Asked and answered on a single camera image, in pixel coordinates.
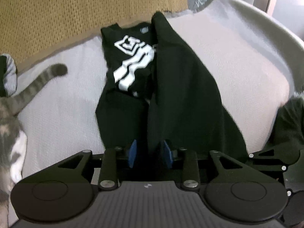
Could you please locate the black printed sweatshirt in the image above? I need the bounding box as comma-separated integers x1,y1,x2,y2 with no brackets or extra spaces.
95,12,247,159

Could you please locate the grey tabby cat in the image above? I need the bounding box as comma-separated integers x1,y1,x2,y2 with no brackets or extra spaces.
1,63,68,227

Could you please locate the black grey folded garment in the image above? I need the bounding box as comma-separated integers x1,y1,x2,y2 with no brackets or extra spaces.
1,54,17,97

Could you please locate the woven tan upright mattress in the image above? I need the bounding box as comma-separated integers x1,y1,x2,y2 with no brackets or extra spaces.
1,0,188,71

